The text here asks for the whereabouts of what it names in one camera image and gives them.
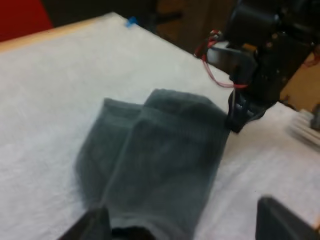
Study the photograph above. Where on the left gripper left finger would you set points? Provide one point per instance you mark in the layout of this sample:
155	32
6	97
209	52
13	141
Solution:
91	226

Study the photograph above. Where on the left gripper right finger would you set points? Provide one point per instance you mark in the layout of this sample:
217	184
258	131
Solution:
280	222

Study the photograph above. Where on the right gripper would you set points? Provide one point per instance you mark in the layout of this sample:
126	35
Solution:
280	50

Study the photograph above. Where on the blue clip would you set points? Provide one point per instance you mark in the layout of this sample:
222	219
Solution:
130	22

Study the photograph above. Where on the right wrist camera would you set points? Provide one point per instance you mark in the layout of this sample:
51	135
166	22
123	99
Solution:
226	58

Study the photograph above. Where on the ribbed aluminium rail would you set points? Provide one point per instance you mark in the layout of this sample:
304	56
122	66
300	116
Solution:
303	130

